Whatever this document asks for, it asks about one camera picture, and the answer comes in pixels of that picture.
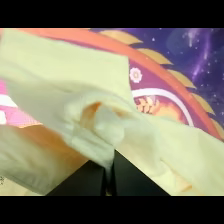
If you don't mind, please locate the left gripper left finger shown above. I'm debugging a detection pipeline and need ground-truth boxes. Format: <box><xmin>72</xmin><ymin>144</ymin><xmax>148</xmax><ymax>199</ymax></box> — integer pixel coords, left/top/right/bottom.
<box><xmin>46</xmin><ymin>160</ymin><xmax>108</xmax><ymax>197</ymax></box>

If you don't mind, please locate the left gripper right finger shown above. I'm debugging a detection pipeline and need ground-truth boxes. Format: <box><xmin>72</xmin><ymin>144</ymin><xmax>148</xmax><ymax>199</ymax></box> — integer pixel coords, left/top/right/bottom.
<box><xmin>111</xmin><ymin>149</ymin><xmax>170</xmax><ymax>197</ymax></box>

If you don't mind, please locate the pale yellow garment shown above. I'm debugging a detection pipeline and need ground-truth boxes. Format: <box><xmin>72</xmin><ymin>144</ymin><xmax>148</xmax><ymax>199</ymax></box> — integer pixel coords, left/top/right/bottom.
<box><xmin>0</xmin><ymin>28</ymin><xmax>224</xmax><ymax>197</ymax></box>

